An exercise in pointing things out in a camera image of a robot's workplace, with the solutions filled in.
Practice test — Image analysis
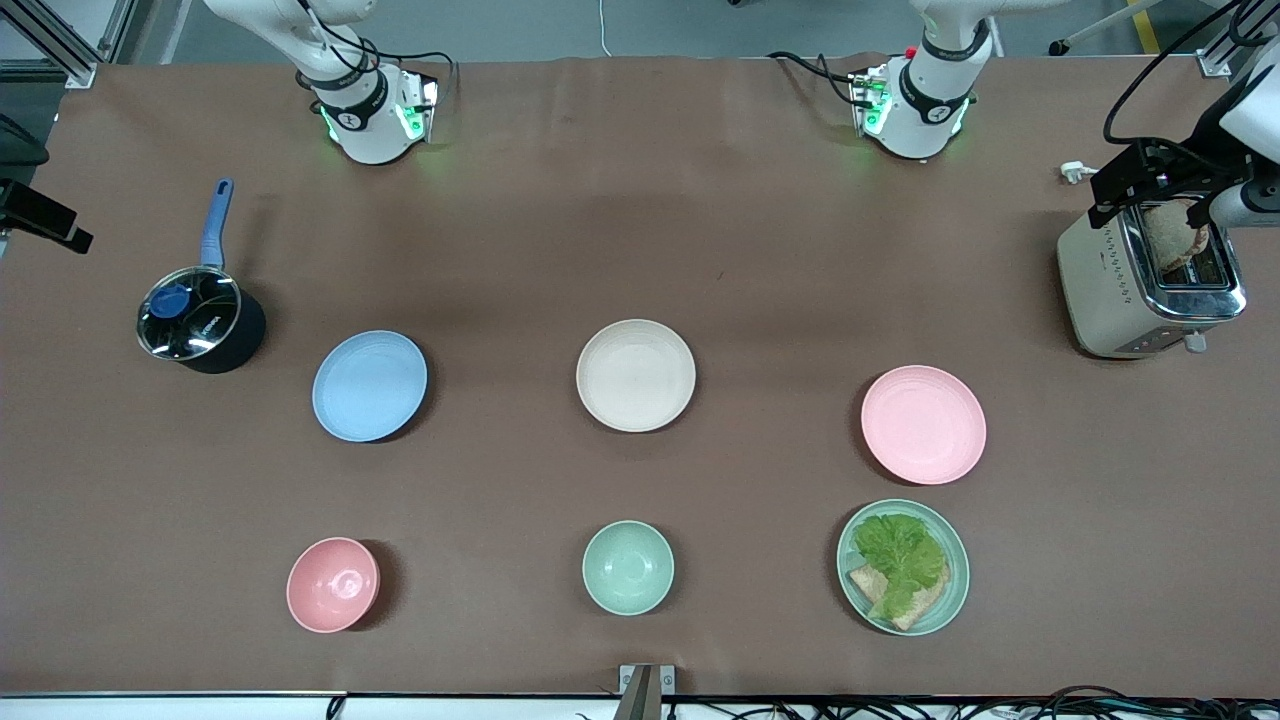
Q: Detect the green bowl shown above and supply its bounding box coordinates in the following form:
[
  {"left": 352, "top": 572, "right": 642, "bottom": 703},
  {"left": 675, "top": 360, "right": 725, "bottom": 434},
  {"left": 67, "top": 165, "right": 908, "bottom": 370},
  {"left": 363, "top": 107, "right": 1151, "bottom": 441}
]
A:
[{"left": 582, "top": 520, "right": 675, "bottom": 616}]

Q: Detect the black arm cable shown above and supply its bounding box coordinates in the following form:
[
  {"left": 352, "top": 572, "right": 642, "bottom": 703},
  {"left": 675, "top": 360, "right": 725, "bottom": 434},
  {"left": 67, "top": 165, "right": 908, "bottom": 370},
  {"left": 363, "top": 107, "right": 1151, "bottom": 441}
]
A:
[
  {"left": 0, "top": 115, "right": 49, "bottom": 167},
  {"left": 1103, "top": 0, "right": 1280, "bottom": 148}
]

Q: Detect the green lettuce leaf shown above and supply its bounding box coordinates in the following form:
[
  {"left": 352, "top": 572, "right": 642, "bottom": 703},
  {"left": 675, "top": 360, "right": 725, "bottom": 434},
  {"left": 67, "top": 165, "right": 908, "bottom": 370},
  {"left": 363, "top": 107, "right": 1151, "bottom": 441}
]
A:
[{"left": 853, "top": 513, "right": 948, "bottom": 621}]

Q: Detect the black saucepan blue handle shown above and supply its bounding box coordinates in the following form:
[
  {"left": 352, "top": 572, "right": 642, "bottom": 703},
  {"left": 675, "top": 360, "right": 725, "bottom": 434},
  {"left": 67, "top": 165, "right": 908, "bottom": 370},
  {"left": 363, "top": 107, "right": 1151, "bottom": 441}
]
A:
[{"left": 137, "top": 178, "right": 268, "bottom": 375}]

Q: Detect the black base cable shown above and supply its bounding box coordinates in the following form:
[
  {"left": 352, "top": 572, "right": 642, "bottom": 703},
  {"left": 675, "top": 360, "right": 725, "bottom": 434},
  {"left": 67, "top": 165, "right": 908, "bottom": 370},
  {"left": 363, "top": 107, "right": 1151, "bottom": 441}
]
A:
[
  {"left": 375, "top": 48, "right": 458, "bottom": 101},
  {"left": 768, "top": 50, "right": 866, "bottom": 106}
]

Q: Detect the beige plate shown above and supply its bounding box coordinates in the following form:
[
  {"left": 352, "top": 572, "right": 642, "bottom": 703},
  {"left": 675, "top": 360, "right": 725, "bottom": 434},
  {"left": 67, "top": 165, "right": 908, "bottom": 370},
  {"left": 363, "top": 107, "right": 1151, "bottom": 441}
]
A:
[{"left": 576, "top": 319, "right": 697, "bottom": 433}]

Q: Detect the toast slice in toaster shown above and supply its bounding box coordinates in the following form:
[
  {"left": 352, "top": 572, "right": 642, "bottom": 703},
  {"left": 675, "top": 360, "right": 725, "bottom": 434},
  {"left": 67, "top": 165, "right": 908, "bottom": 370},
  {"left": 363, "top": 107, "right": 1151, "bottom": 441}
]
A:
[{"left": 1143, "top": 200, "right": 1211, "bottom": 273}]

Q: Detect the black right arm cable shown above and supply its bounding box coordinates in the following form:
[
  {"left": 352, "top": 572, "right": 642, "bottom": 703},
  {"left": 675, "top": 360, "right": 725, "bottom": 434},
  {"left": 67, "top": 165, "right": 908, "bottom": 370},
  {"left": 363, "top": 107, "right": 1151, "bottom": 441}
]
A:
[{"left": 0, "top": 115, "right": 49, "bottom": 167}]

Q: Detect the blue plate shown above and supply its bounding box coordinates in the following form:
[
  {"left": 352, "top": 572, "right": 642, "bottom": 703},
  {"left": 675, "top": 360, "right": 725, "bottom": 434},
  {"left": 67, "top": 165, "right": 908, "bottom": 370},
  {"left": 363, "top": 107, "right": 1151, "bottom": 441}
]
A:
[{"left": 312, "top": 330, "right": 429, "bottom": 443}]

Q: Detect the silver toaster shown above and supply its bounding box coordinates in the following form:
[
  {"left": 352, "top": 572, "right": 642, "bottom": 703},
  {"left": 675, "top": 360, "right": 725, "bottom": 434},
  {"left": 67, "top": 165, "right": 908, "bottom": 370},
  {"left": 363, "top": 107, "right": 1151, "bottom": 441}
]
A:
[{"left": 1057, "top": 200, "right": 1248, "bottom": 359}]

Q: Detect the brown bread slice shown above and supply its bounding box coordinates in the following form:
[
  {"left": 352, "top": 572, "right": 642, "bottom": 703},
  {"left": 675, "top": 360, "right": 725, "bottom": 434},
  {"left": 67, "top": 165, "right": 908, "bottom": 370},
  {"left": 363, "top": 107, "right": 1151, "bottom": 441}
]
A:
[{"left": 848, "top": 563, "right": 951, "bottom": 631}]

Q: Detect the glass pot lid blue knob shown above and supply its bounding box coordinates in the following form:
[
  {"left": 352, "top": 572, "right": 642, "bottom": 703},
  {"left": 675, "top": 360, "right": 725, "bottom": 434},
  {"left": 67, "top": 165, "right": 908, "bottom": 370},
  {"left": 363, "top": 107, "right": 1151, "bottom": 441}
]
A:
[{"left": 137, "top": 266, "right": 243, "bottom": 360}]

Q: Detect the green plate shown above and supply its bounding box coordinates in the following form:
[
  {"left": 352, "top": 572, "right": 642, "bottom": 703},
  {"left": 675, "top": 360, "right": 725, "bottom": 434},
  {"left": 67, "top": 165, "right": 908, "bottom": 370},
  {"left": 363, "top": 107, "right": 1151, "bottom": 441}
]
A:
[{"left": 836, "top": 498, "right": 971, "bottom": 637}]

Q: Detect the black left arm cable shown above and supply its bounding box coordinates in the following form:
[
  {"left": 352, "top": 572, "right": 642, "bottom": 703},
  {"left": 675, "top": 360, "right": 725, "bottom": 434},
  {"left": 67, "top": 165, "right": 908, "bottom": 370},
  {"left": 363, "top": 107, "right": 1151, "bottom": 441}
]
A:
[{"left": 1103, "top": 0, "right": 1280, "bottom": 148}]

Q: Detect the pink plate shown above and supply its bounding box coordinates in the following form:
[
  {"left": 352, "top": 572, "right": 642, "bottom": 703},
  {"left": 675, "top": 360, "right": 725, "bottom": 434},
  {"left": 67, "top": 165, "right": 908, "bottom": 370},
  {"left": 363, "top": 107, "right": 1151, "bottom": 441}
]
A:
[{"left": 861, "top": 365, "right": 987, "bottom": 485}]

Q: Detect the pink bowl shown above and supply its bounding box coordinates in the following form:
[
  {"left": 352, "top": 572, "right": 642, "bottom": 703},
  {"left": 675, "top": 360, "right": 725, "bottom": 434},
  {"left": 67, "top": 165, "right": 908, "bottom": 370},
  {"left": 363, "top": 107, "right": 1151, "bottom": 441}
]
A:
[{"left": 286, "top": 537, "right": 381, "bottom": 633}]

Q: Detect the aluminium frame profile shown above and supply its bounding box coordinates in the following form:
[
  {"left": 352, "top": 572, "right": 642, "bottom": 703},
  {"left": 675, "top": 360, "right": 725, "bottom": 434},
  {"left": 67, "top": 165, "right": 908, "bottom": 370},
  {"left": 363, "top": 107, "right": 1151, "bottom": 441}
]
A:
[
  {"left": 0, "top": 0, "right": 136, "bottom": 89},
  {"left": 1195, "top": 0, "right": 1266, "bottom": 79}
]

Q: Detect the brown table cover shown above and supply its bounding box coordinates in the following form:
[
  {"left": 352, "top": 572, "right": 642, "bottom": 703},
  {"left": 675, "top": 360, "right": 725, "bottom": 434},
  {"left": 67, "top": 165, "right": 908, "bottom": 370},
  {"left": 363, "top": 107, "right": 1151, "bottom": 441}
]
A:
[{"left": 0, "top": 55, "right": 1280, "bottom": 698}]

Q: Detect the grey metal bracket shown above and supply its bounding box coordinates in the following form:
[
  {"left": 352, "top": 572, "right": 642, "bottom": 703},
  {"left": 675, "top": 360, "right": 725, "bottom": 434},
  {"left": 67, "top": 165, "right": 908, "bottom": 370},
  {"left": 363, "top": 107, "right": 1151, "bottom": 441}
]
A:
[{"left": 618, "top": 664, "right": 676, "bottom": 720}]

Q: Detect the white stand pole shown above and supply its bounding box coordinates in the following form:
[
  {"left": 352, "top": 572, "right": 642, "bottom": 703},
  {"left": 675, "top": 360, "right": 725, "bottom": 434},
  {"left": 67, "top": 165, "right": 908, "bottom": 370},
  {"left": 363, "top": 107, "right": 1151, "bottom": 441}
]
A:
[{"left": 1048, "top": 0, "right": 1166, "bottom": 57}]

